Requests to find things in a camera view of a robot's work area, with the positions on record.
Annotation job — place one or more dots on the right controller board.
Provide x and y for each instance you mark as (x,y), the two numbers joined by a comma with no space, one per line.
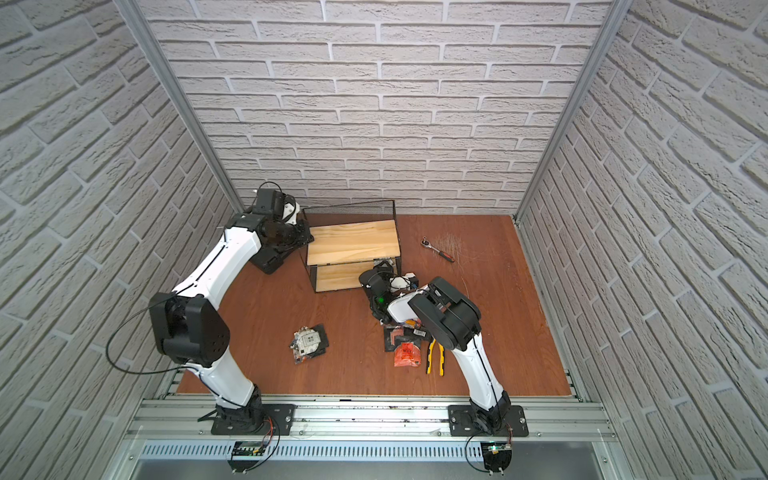
(496,457)

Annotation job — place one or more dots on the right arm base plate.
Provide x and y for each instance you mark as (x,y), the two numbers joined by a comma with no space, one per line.
(466,421)

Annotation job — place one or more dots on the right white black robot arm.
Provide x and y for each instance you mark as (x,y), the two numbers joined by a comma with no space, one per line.
(449,317)

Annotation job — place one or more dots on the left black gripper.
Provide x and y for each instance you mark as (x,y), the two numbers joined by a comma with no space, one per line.
(271,258)

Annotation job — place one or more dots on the yellow black combination pliers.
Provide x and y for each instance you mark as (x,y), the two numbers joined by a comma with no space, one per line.
(435,360)

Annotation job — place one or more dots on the silver tea bag shelf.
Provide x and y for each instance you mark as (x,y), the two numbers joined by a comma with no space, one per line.
(387,264)

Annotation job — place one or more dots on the red black ratchet wrench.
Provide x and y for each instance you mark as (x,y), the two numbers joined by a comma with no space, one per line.
(427,244)

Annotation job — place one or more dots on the aluminium front rail frame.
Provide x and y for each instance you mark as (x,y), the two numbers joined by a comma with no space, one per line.
(380,437)

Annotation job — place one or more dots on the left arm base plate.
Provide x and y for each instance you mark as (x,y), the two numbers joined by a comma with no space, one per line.
(252,420)

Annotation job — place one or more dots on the controller board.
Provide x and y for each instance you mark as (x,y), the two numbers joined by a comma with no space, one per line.
(496,457)
(248,455)

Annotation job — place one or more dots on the orange tea bag shelf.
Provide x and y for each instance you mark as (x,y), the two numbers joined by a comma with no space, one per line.
(321,350)

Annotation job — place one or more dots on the left controller board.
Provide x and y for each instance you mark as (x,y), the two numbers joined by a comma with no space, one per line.
(248,455)

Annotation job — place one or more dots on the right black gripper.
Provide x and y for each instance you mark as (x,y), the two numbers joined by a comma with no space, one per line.
(386,272)

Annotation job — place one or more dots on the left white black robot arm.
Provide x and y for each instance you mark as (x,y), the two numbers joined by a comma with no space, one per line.
(186,322)

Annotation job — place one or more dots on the black wire wooden shelf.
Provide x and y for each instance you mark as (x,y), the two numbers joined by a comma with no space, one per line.
(349,239)

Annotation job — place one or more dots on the red tea bag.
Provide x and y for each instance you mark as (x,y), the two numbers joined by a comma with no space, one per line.
(395,335)
(407,354)

